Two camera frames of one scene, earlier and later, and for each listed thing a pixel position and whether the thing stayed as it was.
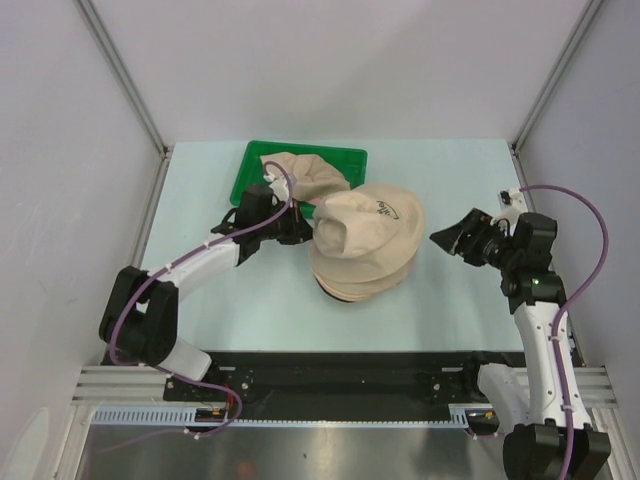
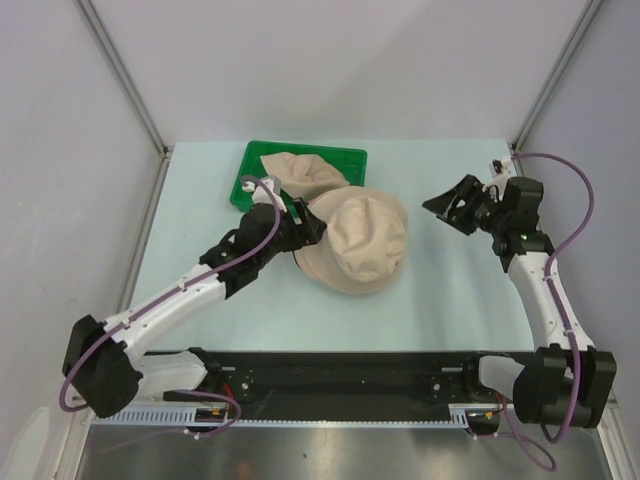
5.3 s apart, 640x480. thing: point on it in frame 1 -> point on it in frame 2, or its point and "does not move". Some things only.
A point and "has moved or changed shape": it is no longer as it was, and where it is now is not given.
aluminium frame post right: (519, 173) does not move
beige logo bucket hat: (372, 222) has moved or changed shape
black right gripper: (455, 239) -> (469, 190)
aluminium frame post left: (98, 27) does not move
